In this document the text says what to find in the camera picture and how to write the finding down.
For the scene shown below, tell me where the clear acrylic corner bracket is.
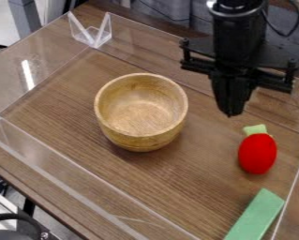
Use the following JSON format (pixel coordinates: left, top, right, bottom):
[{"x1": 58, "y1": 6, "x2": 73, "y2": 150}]
[{"x1": 69, "y1": 11, "x2": 113, "y2": 49}]

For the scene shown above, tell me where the black device bottom left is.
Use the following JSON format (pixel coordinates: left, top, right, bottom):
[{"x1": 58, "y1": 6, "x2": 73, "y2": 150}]
[{"x1": 0, "y1": 213, "x2": 62, "y2": 240}]

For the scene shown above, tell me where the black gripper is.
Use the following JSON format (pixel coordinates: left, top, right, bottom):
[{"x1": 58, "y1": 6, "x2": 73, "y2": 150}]
[{"x1": 181, "y1": 10, "x2": 299, "y2": 116}]

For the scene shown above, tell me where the black cable bottom left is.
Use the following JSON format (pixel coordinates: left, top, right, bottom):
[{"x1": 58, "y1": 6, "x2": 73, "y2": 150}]
[{"x1": 0, "y1": 213, "x2": 43, "y2": 240}]

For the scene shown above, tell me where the wooden bowl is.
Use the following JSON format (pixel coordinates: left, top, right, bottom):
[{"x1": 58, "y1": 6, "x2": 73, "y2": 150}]
[{"x1": 94, "y1": 73, "x2": 190, "y2": 152}]

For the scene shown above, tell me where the green rectangular block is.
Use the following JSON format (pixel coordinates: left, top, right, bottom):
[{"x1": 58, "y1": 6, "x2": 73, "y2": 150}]
[{"x1": 224, "y1": 188, "x2": 285, "y2": 240}]

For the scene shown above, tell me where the grey post top left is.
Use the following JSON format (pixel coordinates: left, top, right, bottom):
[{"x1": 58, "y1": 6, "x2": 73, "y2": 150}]
[{"x1": 9, "y1": 0, "x2": 42, "y2": 38}]

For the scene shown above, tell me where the clear acrylic enclosure wall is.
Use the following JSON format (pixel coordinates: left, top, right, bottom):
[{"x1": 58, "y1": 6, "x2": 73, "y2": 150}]
[{"x1": 0, "y1": 6, "x2": 299, "y2": 240}]

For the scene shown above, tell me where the red plush fruit green top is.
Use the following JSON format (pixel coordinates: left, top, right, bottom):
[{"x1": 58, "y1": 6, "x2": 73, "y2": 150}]
[{"x1": 238, "y1": 124, "x2": 279, "y2": 174}]

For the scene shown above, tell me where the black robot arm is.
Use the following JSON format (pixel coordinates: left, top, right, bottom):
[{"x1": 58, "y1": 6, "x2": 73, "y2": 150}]
[{"x1": 180, "y1": 0, "x2": 299, "y2": 116}]

